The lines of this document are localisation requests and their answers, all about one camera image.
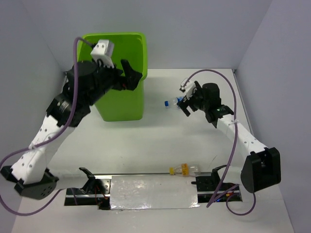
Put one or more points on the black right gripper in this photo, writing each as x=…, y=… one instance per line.
x=198, y=90

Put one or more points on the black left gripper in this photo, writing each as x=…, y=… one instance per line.
x=132, y=76

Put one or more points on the clear bottle blue cap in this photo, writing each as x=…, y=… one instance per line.
x=173, y=103

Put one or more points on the clear bottle yellow cap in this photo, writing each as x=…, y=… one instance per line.
x=185, y=170

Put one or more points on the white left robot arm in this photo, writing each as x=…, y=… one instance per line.
x=87, y=82

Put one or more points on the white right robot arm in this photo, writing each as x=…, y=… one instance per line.
x=261, y=165

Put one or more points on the green plastic bin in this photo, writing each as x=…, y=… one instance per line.
x=124, y=105

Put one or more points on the silver foil sheet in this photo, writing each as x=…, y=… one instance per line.
x=142, y=192

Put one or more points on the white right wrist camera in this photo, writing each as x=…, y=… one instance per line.
x=187, y=87

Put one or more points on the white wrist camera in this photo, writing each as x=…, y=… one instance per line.
x=187, y=87
x=103, y=50

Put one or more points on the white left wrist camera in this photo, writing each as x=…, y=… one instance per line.
x=103, y=50

